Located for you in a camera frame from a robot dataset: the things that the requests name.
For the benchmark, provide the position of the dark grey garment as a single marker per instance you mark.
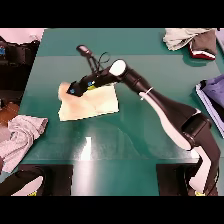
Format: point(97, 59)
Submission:
point(206, 41)

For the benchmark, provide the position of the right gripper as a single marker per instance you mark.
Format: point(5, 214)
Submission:
point(83, 86)

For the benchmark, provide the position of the lavender garment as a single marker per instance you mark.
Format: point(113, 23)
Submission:
point(213, 96)

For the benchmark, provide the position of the brown garment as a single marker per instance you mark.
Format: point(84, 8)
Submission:
point(8, 113)

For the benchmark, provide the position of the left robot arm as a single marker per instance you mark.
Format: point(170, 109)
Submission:
point(20, 183)

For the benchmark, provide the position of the light grey garment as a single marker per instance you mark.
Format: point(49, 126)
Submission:
point(20, 140)

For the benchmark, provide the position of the cream T-shirt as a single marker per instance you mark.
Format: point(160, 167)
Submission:
point(96, 105)

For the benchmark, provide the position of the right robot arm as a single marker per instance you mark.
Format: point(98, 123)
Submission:
point(166, 106)

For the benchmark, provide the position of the red and white garment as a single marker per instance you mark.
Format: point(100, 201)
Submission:
point(200, 55)

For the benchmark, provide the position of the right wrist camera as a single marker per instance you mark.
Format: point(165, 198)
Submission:
point(85, 55)

